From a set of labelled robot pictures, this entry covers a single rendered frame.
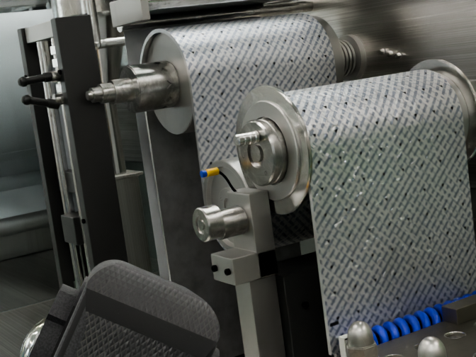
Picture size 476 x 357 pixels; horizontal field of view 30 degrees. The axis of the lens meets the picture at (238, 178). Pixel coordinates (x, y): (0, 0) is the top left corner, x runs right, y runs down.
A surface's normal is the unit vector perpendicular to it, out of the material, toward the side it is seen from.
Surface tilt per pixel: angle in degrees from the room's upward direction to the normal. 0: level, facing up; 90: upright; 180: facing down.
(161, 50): 90
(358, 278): 90
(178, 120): 90
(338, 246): 90
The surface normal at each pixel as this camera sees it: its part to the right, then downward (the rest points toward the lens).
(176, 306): 0.39, -0.72
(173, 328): 0.31, -0.47
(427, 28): -0.84, 0.18
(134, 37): 0.52, 0.05
